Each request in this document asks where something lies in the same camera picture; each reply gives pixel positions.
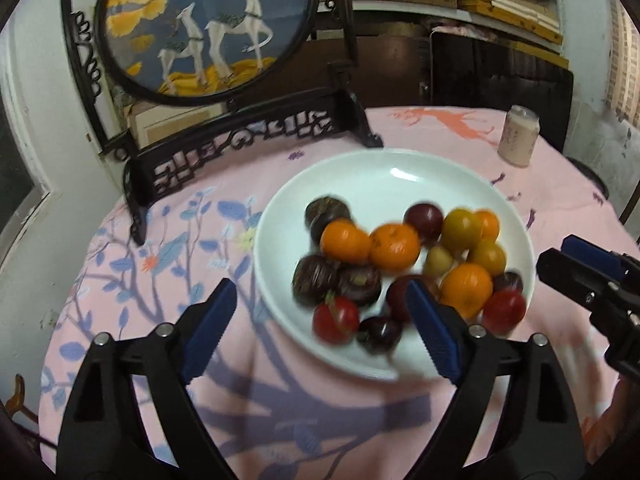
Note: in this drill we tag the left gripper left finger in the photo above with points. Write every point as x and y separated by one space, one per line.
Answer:
103 435

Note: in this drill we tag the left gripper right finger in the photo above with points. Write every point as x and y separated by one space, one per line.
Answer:
538 434

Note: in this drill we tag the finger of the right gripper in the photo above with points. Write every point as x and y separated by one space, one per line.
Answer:
592 254
574 280

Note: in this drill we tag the small orange kumquat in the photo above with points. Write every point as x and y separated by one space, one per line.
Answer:
490 224

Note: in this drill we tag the yellow orange kumquat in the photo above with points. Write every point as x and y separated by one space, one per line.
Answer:
461 231

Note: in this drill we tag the tan longan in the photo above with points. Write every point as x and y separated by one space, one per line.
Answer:
438 262

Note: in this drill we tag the dark red plum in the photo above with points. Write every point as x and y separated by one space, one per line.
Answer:
400 297
427 219

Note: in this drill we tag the right hand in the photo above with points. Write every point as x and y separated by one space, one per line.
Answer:
616 421

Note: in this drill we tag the pink patterned tablecloth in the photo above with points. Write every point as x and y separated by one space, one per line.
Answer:
273 410

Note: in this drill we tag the white oval plate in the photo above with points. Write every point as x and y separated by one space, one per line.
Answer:
378 186

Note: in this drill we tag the brown wooden cabinet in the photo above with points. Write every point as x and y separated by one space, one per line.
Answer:
391 71

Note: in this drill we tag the round deer painting screen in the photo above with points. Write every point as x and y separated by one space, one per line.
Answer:
195 53

